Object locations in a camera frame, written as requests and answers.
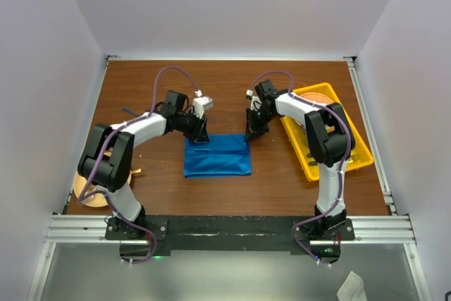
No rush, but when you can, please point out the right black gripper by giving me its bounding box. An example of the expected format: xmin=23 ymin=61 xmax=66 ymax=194
xmin=245 ymin=107 xmax=276 ymax=142

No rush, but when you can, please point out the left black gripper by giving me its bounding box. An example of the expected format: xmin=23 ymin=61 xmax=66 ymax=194
xmin=175 ymin=109 xmax=209 ymax=143

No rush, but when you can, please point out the blue cloth napkin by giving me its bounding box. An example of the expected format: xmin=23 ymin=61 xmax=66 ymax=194
xmin=183 ymin=134 xmax=252 ymax=178

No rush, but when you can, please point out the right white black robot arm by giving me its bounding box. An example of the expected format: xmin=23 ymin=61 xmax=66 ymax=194
xmin=245 ymin=80 xmax=355 ymax=240

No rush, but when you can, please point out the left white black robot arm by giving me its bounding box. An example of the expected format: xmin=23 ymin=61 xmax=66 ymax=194
xmin=78 ymin=90 xmax=214 ymax=239

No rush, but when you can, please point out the orange woven coaster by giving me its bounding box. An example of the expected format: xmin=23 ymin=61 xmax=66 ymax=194
xmin=299 ymin=92 xmax=333 ymax=105

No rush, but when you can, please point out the blue plastic fork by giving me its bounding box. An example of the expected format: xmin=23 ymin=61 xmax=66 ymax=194
xmin=122 ymin=108 xmax=140 ymax=117

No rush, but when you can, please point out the tan round plate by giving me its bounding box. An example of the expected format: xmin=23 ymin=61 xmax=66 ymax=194
xmin=73 ymin=173 xmax=132 ymax=208

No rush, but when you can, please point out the white crumpled paper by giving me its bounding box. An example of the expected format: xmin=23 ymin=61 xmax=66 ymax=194
xmin=337 ymin=271 xmax=367 ymax=301

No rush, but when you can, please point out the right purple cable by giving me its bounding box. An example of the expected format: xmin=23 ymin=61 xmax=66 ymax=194
xmin=249 ymin=70 xmax=355 ymax=269

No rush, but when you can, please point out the purple cable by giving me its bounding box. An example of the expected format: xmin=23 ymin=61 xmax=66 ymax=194
xmin=249 ymin=70 xmax=355 ymax=269
xmin=77 ymin=66 xmax=202 ymax=269

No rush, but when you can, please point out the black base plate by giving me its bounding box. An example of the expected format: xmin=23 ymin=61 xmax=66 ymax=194
xmin=105 ymin=216 xmax=355 ymax=262

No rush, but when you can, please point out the aluminium right rail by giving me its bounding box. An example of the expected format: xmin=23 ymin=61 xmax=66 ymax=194
xmin=343 ymin=57 xmax=397 ymax=216

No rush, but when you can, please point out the aluminium rail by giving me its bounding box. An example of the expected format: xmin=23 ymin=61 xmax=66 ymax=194
xmin=45 ymin=215 xmax=416 ymax=245
xmin=343 ymin=57 xmax=397 ymax=216

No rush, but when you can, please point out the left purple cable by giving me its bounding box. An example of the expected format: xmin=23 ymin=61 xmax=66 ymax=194
xmin=77 ymin=66 xmax=202 ymax=269

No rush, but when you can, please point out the aluminium front rail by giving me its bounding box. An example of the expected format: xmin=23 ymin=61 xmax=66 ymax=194
xmin=45 ymin=215 xmax=416 ymax=245

